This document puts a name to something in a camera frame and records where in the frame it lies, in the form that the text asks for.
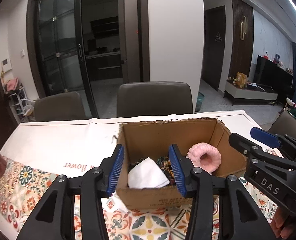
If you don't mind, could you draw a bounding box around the black orange patterned scarf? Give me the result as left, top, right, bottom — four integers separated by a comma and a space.
128, 157, 176, 186

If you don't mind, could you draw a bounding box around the white knitted cloth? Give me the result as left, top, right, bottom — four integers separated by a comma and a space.
127, 157, 170, 189

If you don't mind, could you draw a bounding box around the pink fluffy headband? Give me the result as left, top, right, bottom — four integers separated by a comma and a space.
187, 142, 221, 174

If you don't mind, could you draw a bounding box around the person right hand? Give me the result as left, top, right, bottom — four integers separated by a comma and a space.
271, 207, 296, 239

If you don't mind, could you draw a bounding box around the grey chair right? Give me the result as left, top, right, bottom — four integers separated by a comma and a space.
268, 111, 296, 139

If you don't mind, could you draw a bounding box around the grey chair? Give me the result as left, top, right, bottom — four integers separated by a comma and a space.
116, 81, 193, 118
268, 111, 296, 139
34, 92, 87, 122

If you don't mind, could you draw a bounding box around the brown cardboard box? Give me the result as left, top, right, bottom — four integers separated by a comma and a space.
116, 119, 247, 210

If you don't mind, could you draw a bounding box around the white tv cabinet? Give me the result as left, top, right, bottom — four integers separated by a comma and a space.
223, 81, 278, 106

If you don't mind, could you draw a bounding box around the teal plastic basket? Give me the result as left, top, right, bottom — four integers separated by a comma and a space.
195, 92, 204, 112

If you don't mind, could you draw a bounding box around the grey chair middle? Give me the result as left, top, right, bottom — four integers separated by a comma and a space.
116, 81, 193, 118

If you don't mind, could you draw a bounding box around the black television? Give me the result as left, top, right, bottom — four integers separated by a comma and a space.
252, 55, 295, 103

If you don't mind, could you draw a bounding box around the patterned tile tablecloth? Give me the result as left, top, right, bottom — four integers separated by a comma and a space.
0, 109, 279, 240

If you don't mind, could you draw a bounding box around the grey chair left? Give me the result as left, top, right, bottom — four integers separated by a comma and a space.
34, 92, 87, 122

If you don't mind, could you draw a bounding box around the shoe rack with items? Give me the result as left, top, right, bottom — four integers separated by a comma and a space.
4, 78, 36, 123

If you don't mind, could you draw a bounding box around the silver refrigerator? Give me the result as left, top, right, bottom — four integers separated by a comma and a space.
118, 0, 140, 83

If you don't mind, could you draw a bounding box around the dark glass sliding door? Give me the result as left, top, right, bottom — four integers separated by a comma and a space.
26, 0, 98, 118

